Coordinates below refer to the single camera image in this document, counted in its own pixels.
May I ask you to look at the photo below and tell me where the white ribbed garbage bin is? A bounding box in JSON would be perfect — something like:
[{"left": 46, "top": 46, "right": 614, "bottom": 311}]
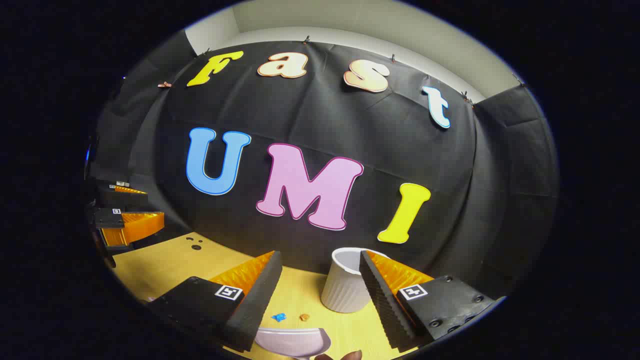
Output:
[{"left": 321, "top": 247, "right": 391, "bottom": 314}]

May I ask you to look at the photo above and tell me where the yellow wooden desktop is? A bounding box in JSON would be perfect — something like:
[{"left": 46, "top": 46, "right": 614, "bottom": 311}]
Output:
[{"left": 107, "top": 231, "right": 436, "bottom": 360}]

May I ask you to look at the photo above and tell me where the lilac plastic dustpan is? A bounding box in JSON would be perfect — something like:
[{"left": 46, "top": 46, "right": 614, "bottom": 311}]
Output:
[{"left": 254, "top": 327, "right": 332, "bottom": 360}]

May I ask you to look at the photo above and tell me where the black backdrop cloth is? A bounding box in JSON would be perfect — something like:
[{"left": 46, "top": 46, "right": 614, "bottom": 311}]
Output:
[{"left": 85, "top": 30, "right": 560, "bottom": 301}]

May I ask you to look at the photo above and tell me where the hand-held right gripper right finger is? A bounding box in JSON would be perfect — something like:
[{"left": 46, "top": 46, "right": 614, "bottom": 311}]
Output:
[{"left": 359, "top": 250, "right": 507, "bottom": 351}]

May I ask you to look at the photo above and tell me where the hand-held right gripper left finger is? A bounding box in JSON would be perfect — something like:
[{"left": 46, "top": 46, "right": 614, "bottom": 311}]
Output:
[{"left": 147, "top": 250, "right": 283, "bottom": 353}]

